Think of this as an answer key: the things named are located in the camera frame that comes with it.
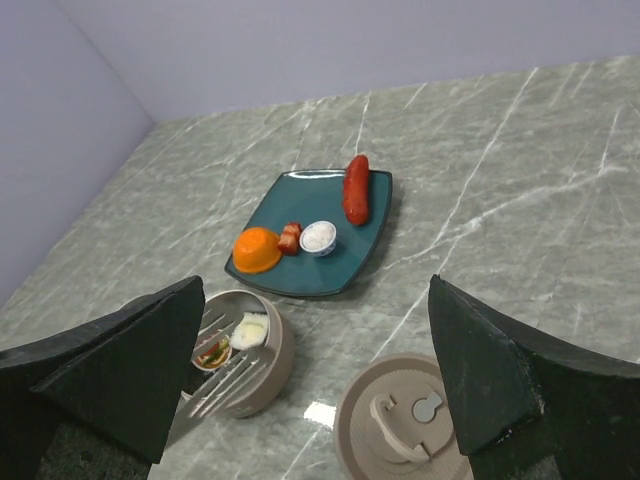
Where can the red sausage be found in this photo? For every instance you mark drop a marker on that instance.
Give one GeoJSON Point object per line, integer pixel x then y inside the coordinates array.
{"type": "Point", "coordinates": [355, 200]}

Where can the red bacon roll piece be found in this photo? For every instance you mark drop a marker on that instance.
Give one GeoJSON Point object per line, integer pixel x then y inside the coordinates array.
{"type": "Point", "coordinates": [288, 243]}

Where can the teal square plate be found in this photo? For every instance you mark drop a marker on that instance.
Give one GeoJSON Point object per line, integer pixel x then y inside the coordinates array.
{"type": "Point", "coordinates": [306, 196]}

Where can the beige lid with handle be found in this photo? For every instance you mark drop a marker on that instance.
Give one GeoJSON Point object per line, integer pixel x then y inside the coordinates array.
{"type": "Point", "coordinates": [393, 422]}

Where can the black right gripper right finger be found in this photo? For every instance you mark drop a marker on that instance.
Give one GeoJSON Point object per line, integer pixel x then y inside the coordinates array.
{"type": "Point", "coordinates": [528, 405]}

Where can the orange half fruit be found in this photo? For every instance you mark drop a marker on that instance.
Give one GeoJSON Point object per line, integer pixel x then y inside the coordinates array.
{"type": "Point", "coordinates": [256, 250]}

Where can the right steel lunch container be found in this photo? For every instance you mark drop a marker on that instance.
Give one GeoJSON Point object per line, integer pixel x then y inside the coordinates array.
{"type": "Point", "coordinates": [251, 378]}

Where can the small white rice bowl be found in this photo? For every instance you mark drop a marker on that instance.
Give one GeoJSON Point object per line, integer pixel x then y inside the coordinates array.
{"type": "Point", "coordinates": [319, 238]}

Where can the white sushi roll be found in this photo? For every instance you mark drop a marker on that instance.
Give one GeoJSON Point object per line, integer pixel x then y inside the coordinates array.
{"type": "Point", "coordinates": [251, 332]}

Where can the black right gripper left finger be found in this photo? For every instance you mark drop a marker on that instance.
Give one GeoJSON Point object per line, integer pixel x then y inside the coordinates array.
{"type": "Point", "coordinates": [97, 401]}

